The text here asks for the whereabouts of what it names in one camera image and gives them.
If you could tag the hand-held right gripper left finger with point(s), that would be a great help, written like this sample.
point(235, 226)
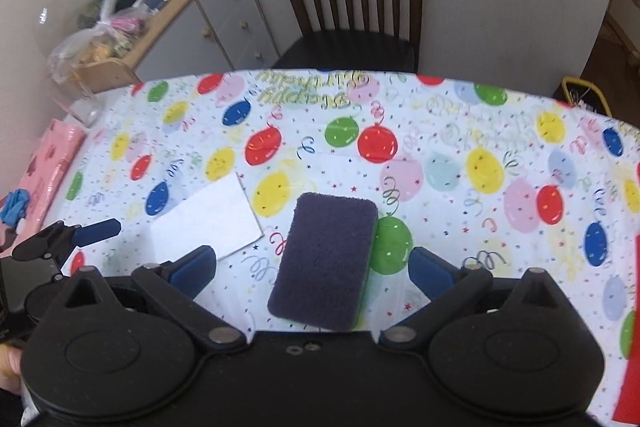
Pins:
point(192, 269)

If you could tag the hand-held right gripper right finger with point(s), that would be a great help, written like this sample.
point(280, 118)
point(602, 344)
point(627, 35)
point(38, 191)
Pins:
point(430, 272)

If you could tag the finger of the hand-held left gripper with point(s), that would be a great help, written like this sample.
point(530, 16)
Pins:
point(97, 232)

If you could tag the dark purple sponge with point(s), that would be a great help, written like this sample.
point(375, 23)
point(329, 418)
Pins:
point(320, 257)

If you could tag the red cardboard box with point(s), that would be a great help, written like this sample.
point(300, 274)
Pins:
point(631, 357)

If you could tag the person's left hand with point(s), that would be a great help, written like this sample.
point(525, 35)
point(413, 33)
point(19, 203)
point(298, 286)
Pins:
point(9, 369)

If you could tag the white card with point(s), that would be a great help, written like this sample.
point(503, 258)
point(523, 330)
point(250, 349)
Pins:
point(205, 222)

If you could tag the balloon print tablecloth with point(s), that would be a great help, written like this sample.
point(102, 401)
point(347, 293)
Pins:
point(450, 207)

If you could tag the blue crumpled cloth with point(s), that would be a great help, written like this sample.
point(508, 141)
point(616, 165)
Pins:
point(15, 207)

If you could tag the pink plastic bag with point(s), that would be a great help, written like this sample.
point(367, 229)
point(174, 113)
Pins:
point(50, 157)

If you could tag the clear plastic bag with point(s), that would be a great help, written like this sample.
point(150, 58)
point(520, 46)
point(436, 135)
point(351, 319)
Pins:
point(85, 52)

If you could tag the yellow rimmed basket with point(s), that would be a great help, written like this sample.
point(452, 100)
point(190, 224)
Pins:
point(567, 82)

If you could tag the brown wooden chair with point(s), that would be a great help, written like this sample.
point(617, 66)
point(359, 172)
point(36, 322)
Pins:
point(350, 47)

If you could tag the wooden cabinet with grey drawers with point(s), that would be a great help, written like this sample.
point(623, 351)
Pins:
point(225, 22)

